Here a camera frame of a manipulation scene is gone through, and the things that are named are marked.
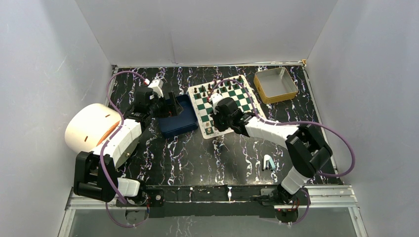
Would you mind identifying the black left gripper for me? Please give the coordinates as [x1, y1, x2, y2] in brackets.
[148, 92, 183, 119]

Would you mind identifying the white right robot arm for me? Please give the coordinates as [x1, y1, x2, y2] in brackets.
[209, 94, 333, 204]

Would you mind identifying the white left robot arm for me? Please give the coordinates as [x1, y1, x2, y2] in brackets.
[65, 87, 183, 205]

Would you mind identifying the green white chess board mat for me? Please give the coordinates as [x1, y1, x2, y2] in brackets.
[187, 75, 268, 140]

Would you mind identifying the dark blue tin box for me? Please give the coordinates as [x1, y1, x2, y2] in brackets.
[158, 94, 199, 139]

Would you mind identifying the gold tin box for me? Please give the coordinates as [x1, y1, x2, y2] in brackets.
[253, 67, 298, 104]

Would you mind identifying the small white blue stapler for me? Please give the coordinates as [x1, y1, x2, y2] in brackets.
[262, 155, 275, 171]

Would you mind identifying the white orange cylindrical appliance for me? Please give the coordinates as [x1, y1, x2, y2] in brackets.
[64, 103, 121, 153]

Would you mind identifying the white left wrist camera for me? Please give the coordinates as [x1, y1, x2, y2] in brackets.
[148, 79, 164, 98]

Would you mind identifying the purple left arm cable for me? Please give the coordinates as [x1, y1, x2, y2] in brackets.
[99, 71, 151, 228]

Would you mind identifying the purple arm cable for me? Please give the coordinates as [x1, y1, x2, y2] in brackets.
[99, 71, 151, 228]
[208, 79, 356, 225]

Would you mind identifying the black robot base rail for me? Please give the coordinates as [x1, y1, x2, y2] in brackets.
[116, 184, 311, 225]

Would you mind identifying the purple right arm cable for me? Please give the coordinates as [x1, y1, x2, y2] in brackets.
[208, 79, 356, 225]

